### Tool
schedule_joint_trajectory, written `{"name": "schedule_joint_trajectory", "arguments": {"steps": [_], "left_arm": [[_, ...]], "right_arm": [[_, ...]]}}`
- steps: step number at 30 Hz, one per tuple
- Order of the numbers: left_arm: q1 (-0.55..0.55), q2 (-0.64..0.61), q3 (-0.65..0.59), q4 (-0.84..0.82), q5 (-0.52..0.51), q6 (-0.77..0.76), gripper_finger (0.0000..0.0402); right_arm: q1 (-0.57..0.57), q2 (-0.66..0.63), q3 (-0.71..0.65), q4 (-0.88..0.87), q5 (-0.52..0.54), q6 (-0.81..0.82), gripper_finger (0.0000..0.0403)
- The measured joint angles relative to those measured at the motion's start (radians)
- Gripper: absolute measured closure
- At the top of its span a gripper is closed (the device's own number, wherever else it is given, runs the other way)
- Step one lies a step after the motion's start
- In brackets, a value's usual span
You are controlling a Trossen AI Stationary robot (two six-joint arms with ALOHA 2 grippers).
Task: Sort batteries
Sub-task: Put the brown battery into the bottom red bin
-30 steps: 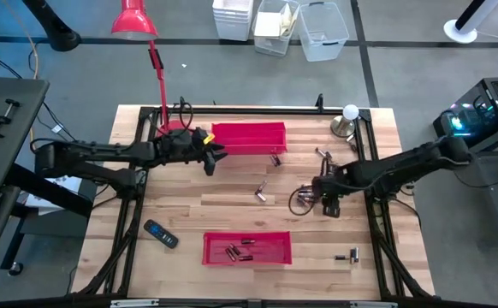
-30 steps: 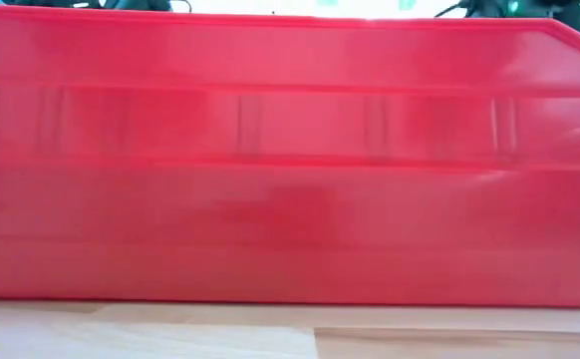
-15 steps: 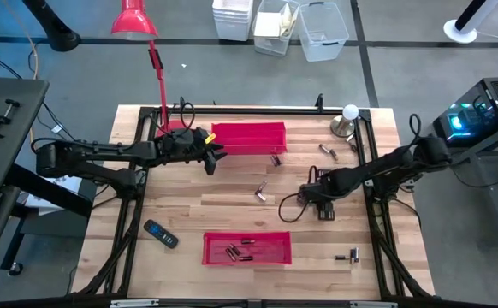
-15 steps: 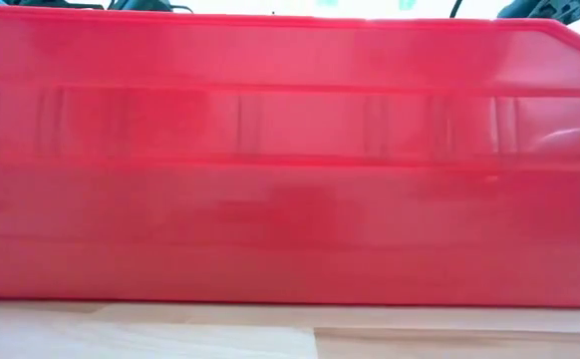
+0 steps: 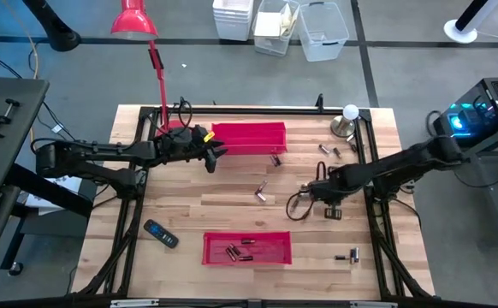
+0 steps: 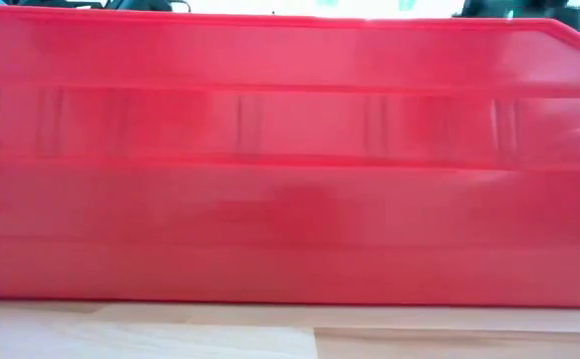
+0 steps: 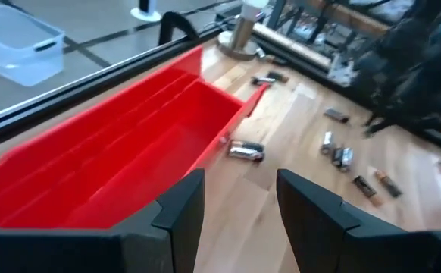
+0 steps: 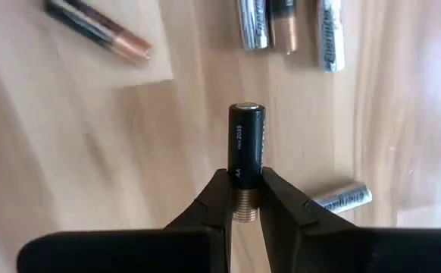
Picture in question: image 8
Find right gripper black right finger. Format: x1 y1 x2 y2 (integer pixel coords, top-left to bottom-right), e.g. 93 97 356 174
259 165 441 273

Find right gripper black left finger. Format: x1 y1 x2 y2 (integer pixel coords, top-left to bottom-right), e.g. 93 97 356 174
15 168 234 273

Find black and copper AA battery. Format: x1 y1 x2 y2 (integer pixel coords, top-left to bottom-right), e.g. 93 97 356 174
227 102 267 224

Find silver Energizer battery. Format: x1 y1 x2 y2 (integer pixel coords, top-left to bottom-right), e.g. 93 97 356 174
315 0 346 74
305 181 374 215
236 0 271 52

